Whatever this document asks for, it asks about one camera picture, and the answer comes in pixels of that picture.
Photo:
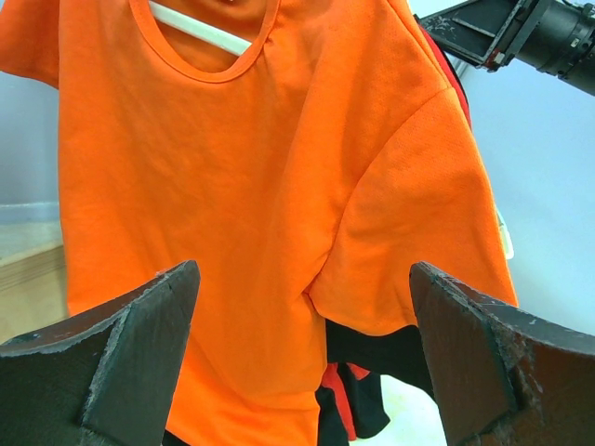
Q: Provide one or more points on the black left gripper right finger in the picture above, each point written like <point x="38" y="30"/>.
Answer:
<point x="500" y="375"/>

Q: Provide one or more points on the black orange t shirt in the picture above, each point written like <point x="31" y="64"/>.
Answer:
<point x="346" y="406"/>

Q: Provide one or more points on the white plastic hanger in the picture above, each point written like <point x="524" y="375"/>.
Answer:
<point x="200" y="30"/>

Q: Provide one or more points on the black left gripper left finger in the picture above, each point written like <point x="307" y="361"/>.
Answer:
<point x="106" y="376"/>

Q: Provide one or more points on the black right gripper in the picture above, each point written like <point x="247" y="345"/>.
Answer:
<point x="554" y="37"/>

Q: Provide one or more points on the red t shirt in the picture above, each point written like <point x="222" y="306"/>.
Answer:
<point x="449" y="71"/>

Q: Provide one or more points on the white laundry basket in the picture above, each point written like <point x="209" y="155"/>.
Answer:
<point x="505" y="236"/>

